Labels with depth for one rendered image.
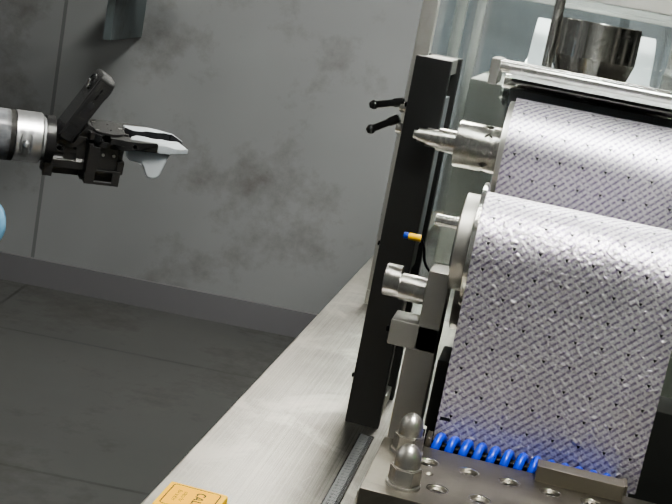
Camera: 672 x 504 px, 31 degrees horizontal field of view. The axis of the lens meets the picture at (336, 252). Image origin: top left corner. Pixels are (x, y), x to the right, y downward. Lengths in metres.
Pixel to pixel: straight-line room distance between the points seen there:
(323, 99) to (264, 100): 0.25
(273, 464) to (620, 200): 0.56
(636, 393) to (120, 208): 4.12
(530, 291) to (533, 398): 0.12
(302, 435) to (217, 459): 0.17
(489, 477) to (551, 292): 0.21
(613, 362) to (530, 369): 0.09
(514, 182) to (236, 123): 3.65
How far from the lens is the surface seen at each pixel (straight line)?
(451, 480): 1.30
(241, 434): 1.67
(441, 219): 1.40
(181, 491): 1.41
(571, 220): 1.38
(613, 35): 2.05
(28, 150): 1.80
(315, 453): 1.65
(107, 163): 1.83
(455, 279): 1.38
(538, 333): 1.37
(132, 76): 5.25
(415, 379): 1.48
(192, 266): 5.31
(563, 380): 1.38
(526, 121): 1.59
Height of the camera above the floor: 1.51
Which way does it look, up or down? 12 degrees down
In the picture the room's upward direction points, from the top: 11 degrees clockwise
